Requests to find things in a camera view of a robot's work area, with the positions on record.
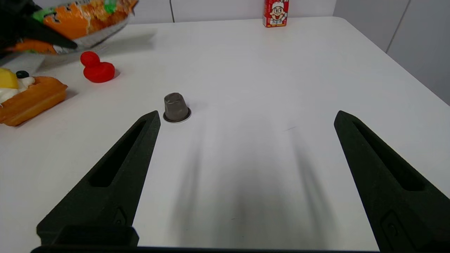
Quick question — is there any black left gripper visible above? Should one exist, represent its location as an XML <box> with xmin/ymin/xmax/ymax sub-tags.
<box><xmin>0</xmin><ymin>0</ymin><xmax>78</xmax><ymax>51</ymax></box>

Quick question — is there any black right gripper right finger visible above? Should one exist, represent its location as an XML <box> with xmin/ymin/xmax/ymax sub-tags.
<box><xmin>334</xmin><ymin>110</ymin><xmax>450</xmax><ymax>253</ymax></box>

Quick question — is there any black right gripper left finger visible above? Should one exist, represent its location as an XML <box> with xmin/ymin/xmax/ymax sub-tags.
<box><xmin>37</xmin><ymin>110</ymin><xmax>161</xmax><ymax>247</ymax></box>

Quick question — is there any orange snack bag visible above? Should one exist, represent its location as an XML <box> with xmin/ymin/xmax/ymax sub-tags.
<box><xmin>7</xmin><ymin>0</ymin><xmax>139</xmax><ymax>55</ymax></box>

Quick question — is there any red rubber duck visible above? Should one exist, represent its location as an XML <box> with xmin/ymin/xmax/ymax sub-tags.
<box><xmin>80</xmin><ymin>51</ymin><xmax>116</xmax><ymax>84</ymax></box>

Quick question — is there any toy waffle with cream fruit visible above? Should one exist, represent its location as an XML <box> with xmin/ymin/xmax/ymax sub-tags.
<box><xmin>0</xmin><ymin>67</ymin><xmax>68</xmax><ymax>127</ymax></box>

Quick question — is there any grey coffee capsule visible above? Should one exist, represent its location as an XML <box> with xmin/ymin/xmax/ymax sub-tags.
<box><xmin>163</xmin><ymin>92</ymin><xmax>192</xmax><ymax>123</ymax></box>

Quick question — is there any red milk carton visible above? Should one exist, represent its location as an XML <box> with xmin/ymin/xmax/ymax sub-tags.
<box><xmin>262</xmin><ymin>0</ymin><xmax>289</xmax><ymax>28</ymax></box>

